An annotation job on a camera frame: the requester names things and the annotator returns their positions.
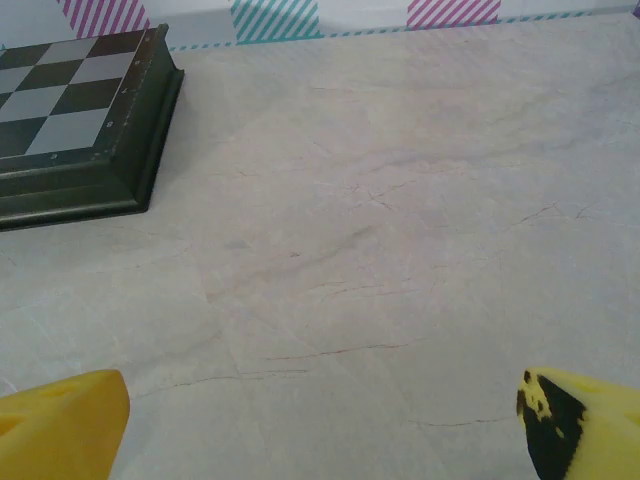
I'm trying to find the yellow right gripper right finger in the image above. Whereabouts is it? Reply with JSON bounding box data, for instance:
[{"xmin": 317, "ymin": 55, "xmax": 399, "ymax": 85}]
[{"xmin": 515, "ymin": 367, "xmax": 640, "ymax": 480}]

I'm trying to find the black folding chessboard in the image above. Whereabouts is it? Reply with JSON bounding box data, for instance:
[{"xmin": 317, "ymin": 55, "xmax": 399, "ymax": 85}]
[{"xmin": 0, "ymin": 23, "xmax": 186, "ymax": 232}]

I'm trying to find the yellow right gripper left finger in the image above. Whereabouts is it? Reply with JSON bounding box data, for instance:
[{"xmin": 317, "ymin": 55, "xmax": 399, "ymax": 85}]
[{"xmin": 0, "ymin": 368, "xmax": 132, "ymax": 480}]

